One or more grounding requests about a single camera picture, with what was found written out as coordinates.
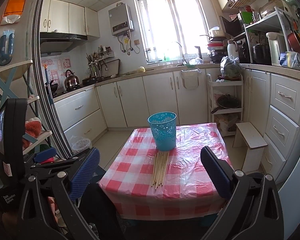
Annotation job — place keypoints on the steel kettle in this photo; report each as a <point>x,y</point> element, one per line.
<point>71,81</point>

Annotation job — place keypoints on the kitchen window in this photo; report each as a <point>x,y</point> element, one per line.
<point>172,30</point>

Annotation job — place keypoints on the wall gas water heater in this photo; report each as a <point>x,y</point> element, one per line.
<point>120,20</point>

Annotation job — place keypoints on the wooden chopstick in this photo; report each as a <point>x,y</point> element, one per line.
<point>156,168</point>
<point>163,166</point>
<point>160,166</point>
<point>159,171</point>

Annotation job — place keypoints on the small clear waste bin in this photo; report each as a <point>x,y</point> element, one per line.
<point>79,144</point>

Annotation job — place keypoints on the lower kitchen cabinets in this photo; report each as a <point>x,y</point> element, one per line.
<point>271,104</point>

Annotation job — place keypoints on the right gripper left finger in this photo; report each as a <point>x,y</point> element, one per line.
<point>85,169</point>

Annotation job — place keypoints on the blue perforated plastic bin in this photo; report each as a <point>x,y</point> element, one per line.
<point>163,128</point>

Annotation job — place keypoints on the white wooden step stool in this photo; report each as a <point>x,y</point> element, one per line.
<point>247,135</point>

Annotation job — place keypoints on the black wok on stove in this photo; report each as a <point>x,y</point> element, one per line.
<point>52,86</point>

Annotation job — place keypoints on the kitchen cabinets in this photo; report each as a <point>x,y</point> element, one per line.
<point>271,104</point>
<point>63,17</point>

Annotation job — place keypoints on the upper kitchen cabinets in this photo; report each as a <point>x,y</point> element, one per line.
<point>63,17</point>

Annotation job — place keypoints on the range hood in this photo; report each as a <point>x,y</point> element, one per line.
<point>57,43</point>

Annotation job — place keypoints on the red checkered tablecloth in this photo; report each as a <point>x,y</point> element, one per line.
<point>187,190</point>

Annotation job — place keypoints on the tied plastic bag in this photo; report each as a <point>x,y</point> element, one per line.
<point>230,67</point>

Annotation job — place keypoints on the black frying pan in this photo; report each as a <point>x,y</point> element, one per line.
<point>226,101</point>

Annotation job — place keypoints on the blue handled mop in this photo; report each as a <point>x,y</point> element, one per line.
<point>50,92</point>

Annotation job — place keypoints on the white thermos jug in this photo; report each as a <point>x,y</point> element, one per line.
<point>232,49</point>

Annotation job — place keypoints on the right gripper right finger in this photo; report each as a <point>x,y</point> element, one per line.
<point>253,208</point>

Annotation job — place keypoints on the white shelf rack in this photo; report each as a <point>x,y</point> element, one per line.
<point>271,36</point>

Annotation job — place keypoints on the orange paper bag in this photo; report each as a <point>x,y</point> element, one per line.
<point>13,12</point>

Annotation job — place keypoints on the blue wall hook holder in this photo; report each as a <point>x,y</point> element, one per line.
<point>6,47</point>

